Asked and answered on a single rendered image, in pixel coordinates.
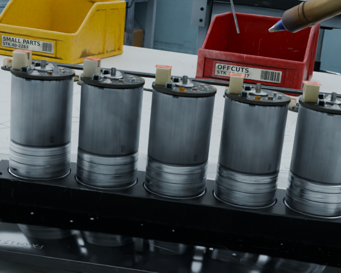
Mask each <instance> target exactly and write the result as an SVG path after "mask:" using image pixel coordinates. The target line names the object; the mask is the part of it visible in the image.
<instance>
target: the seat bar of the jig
mask: <svg viewBox="0 0 341 273"><path fill-rule="evenodd" d="M76 164H77V163H76V162H70V174H69V175H68V176H66V177H63V178H60V179H54V180H28V179H22V178H18V177H15V176H13V175H11V174H10V173H9V160H3V159H2V160H1V161H0V202H4V203H12V204H20V205H27V206H35V207H43V208H48V209H55V210H63V211H71V212H79V213H87V214H92V215H99V216H107V217H115V218H123V219H131V220H139V221H143V222H151V223H159V224H167V225H175V226H183V227H187V228H195V229H203V230H211V231H219V232H227V233H234V234H239V235H247V236H255V237H263V238H270V239H278V240H283V241H291V242H299V243H307V244H314V245H322V246H330V247H335V248H341V218H335V219H326V218H316V217H311V216H307V215H304V214H301V213H298V212H295V211H293V210H291V209H289V208H288V207H287V206H285V204H284V201H285V193H286V189H280V188H278V189H277V195H276V203H275V205H274V206H271V207H268V208H264V209H246V208H241V207H236V206H232V205H228V204H225V203H223V202H221V201H219V200H217V199H216V198H215V197H214V196H213V195H214V185H215V180H210V179H206V188H205V194H204V195H203V196H201V197H198V198H193V199H171V198H165V197H160V196H157V195H154V194H152V193H149V192H148V191H146V190H145V189H144V184H145V171H137V180H136V185H134V186H132V187H129V188H124V189H119V190H102V189H97V188H91V187H87V186H84V185H82V184H80V183H78V182H77V181H76Z"/></svg>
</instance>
